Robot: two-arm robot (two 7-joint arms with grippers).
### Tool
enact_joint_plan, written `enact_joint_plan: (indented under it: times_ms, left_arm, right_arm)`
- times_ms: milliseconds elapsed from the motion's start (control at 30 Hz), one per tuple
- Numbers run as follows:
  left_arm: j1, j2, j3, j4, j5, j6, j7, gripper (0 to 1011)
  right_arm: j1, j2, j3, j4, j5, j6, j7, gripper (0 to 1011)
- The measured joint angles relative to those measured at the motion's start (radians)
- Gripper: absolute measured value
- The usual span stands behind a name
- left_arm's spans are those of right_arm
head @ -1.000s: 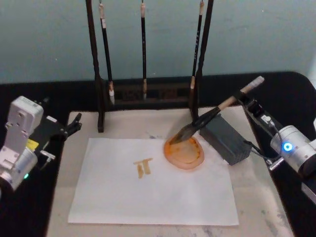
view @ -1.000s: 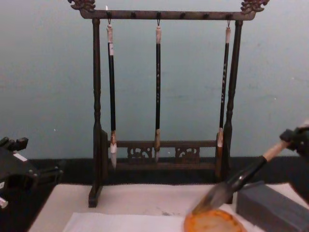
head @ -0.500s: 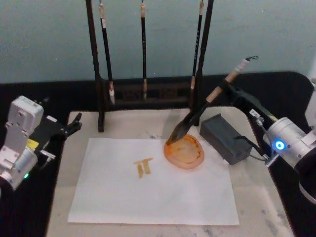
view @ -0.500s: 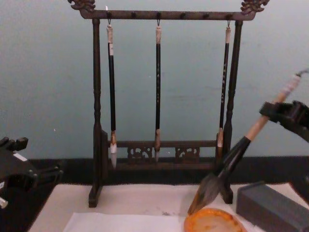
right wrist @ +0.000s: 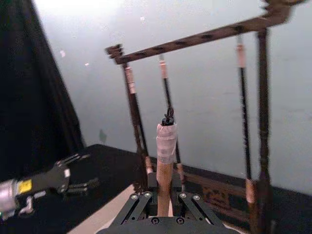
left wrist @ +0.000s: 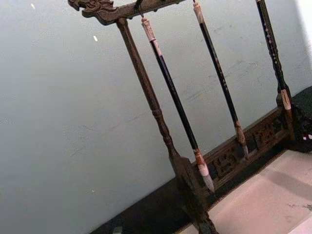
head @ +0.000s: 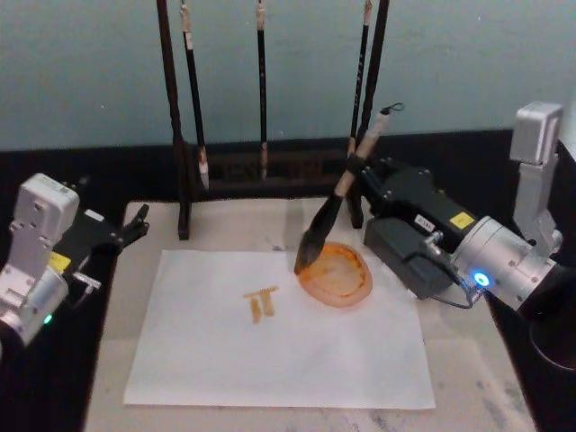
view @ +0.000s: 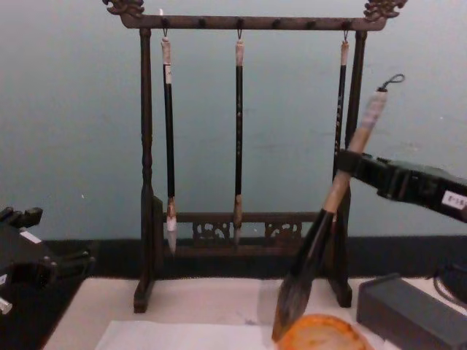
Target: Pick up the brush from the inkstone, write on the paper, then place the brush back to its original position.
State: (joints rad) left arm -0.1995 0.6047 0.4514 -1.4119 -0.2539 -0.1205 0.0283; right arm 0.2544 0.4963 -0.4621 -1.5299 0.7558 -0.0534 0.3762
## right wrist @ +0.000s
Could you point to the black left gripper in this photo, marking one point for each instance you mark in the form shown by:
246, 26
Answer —
46, 181

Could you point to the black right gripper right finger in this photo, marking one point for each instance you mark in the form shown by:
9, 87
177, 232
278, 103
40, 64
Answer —
189, 203

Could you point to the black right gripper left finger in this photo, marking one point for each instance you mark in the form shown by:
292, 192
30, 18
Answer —
140, 203

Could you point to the wooden rod with white tape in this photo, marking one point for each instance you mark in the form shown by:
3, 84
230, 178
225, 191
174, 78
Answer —
165, 175

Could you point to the black table cloth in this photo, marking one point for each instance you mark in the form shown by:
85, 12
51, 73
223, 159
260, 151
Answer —
109, 165

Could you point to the black hanging cloth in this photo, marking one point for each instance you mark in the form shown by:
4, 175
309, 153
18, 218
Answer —
24, 97

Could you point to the black rack with steel bars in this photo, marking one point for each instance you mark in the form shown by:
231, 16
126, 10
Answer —
263, 109

